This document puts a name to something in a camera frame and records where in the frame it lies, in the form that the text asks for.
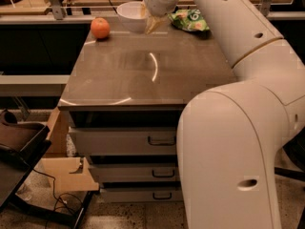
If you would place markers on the middle grey drawer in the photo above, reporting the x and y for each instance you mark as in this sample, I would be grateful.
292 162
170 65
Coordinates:
140 172

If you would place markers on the black tray cart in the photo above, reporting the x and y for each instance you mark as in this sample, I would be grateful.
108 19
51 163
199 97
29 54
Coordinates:
22 145

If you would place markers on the grey drawer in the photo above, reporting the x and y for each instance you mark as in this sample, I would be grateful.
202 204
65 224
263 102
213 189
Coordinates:
124 141
140 172
144 194

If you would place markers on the green chip bag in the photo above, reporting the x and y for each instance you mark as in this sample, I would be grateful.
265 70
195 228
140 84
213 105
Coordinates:
188 20

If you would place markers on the top grey drawer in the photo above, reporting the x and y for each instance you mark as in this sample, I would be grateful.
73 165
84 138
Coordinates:
124 141

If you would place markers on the white bowl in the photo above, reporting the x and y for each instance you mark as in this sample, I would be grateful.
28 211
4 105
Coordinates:
129 16

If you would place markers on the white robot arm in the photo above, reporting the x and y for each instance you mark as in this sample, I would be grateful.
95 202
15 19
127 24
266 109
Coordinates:
228 136

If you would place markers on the bottom grey drawer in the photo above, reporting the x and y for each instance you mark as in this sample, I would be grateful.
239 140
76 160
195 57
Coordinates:
144 194

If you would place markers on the cardboard box piece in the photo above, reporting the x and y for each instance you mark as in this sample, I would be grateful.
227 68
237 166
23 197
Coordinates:
71 173

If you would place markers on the grey drawer cabinet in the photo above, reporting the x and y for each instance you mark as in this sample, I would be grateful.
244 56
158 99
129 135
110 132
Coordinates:
133 80

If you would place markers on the orange fruit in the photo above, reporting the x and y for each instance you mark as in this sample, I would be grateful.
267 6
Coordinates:
100 28

